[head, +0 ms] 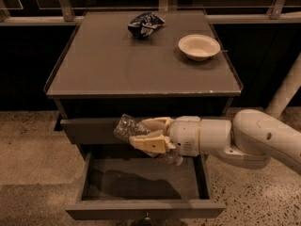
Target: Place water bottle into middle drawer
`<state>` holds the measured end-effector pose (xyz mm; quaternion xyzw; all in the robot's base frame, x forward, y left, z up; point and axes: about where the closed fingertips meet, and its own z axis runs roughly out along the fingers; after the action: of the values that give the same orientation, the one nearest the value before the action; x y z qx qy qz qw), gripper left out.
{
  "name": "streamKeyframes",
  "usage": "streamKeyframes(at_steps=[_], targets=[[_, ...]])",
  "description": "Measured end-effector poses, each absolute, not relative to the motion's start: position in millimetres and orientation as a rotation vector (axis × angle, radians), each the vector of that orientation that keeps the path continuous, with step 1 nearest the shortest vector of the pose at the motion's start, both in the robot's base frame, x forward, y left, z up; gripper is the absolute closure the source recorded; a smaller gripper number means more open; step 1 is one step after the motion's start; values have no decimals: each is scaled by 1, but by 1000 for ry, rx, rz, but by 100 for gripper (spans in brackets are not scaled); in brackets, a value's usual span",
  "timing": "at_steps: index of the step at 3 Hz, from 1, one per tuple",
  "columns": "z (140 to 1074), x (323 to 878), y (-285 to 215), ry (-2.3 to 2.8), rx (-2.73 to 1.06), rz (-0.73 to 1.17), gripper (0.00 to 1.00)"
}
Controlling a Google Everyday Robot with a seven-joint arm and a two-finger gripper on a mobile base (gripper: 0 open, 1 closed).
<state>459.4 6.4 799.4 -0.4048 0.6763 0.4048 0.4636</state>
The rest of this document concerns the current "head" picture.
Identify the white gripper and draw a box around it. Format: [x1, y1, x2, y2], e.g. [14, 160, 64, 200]
[129, 116, 201, 156]

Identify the clear plastic water bottle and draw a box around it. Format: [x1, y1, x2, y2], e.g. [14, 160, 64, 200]
[117, 114, 183, 166]

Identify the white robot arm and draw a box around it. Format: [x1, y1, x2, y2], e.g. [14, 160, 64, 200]
[129, 109, 301, 174]

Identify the open grey middle drawer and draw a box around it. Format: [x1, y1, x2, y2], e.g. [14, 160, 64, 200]
[66, 145, 226, 220]

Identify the grey drawer cabinet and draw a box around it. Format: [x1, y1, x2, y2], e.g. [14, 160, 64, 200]
[42, 9, 244, 162]

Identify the closed grey top drawer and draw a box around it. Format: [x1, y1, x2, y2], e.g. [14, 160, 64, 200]
[59, 115, 228, 145]

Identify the brass middle drawer knob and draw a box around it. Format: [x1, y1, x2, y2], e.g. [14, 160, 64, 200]
[144, 213, 151, 221]

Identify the white bowl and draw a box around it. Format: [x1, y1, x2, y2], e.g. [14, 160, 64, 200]
[178, 34, 220, 61]

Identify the blue white chip bag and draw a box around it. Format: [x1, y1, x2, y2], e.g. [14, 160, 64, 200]
[128, 12, 165, 39]

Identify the metal railing frame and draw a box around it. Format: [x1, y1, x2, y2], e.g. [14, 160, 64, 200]
[0, 0, 301, 26]

